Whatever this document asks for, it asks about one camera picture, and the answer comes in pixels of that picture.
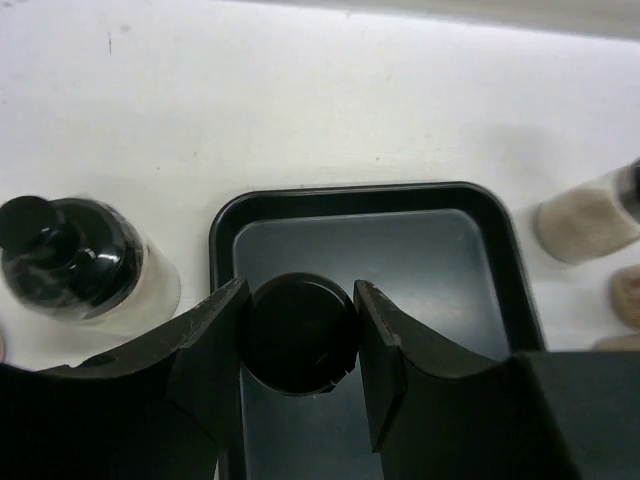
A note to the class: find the small brown spice bottle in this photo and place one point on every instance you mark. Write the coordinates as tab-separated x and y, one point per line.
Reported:
301	335

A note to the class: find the black top grinder bottle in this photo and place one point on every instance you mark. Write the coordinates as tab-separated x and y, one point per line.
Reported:
79	261

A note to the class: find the black rectangular tray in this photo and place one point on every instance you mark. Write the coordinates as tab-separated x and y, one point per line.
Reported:
445	253

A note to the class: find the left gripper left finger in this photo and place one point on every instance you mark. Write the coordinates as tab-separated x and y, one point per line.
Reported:
162	406

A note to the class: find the black cap pepper grinder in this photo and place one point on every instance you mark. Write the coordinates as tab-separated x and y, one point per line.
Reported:
592	220

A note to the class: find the pink cap seasoning shaker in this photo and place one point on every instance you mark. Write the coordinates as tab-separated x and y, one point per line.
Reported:
624	292

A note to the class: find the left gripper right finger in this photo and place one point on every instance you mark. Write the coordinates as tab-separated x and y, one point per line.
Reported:
437	410

